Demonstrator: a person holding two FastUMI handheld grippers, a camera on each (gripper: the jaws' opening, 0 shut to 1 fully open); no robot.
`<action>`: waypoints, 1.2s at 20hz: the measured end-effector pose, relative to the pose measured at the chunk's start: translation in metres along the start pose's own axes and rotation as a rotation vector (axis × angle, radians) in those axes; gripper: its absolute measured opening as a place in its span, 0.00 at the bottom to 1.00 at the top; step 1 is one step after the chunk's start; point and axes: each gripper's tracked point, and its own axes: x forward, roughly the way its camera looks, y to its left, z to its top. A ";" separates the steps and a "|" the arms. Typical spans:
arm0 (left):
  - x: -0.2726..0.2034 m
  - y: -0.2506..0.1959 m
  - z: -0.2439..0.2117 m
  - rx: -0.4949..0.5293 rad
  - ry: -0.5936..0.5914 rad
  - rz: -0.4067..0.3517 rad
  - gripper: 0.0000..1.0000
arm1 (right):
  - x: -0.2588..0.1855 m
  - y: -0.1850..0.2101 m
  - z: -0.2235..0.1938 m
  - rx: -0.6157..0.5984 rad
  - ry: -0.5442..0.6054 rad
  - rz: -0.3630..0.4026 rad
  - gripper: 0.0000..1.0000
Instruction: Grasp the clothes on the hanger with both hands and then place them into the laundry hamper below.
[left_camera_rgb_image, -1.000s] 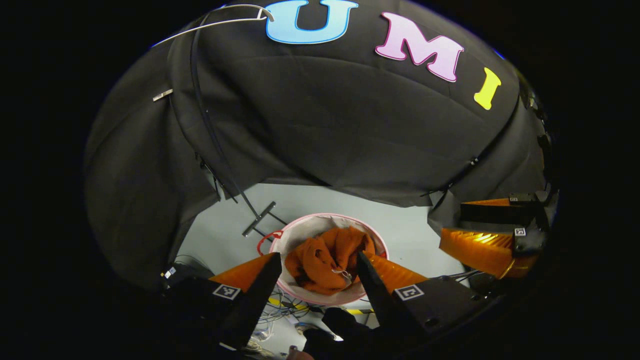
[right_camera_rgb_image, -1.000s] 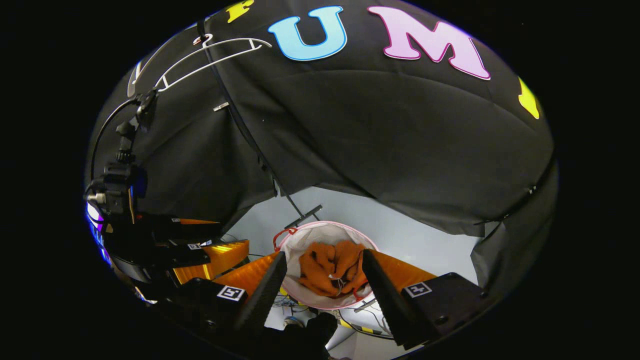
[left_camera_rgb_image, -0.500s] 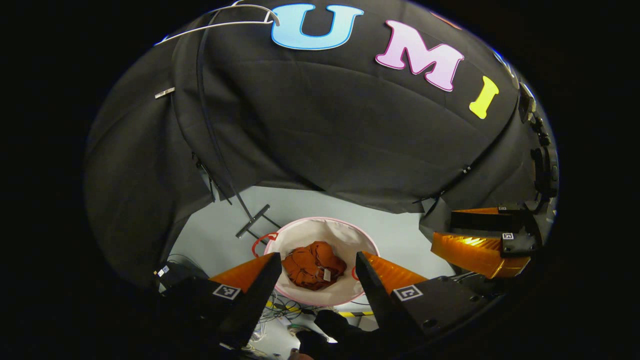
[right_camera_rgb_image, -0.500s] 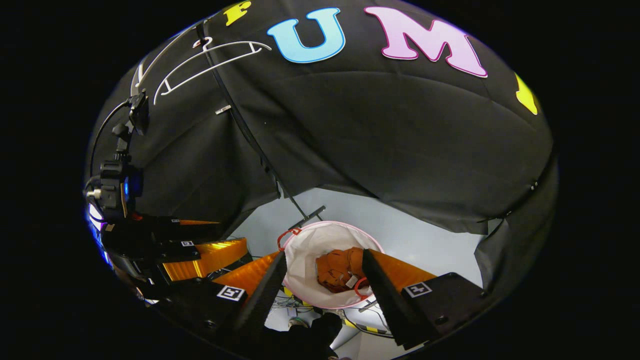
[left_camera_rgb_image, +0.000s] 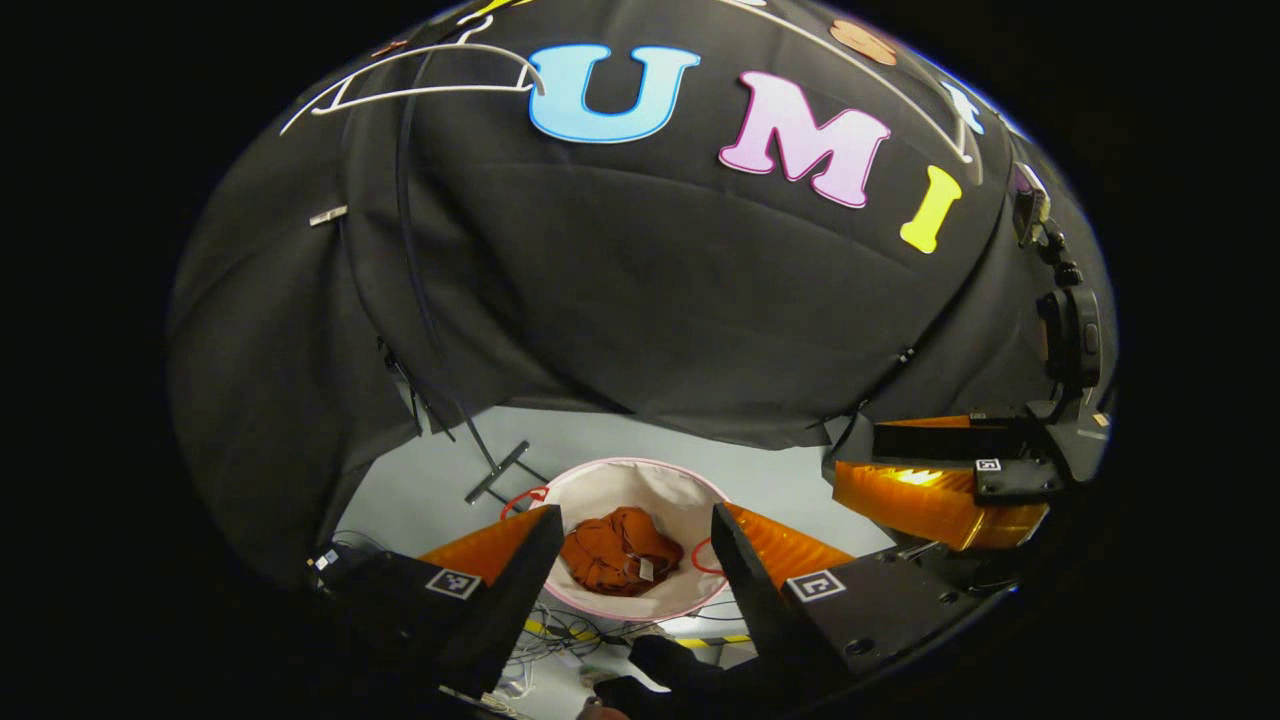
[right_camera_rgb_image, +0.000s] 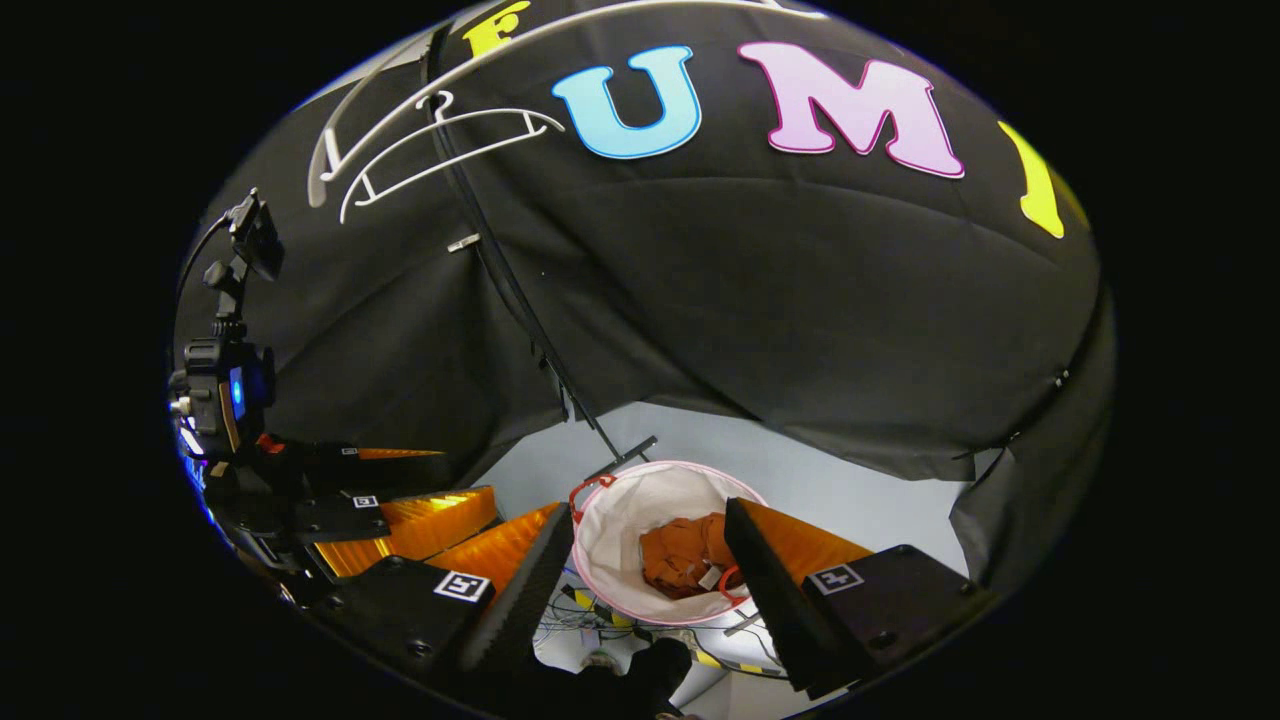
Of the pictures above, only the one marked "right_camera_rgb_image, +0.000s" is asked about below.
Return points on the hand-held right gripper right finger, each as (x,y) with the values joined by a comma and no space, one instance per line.
(770,590)

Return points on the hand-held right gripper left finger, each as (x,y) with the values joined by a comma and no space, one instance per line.
(520,610)

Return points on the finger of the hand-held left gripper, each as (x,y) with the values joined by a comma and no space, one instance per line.
(440,520)
(400,475)

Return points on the white laundry hamper pink rim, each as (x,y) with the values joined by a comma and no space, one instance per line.
(620,520)

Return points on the black metal clothes rack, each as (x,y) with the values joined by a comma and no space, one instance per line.
(520,300)

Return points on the white plastic clothes hanger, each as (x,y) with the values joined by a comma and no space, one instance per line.
(450,122)
(400,105)

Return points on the yellow black floor tape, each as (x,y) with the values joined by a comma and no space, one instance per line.
(735,664)
(603,612)

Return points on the person's leg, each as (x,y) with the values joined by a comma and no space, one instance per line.
(650,672)

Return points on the small silver cloth clip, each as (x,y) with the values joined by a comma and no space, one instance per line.
(463,243)

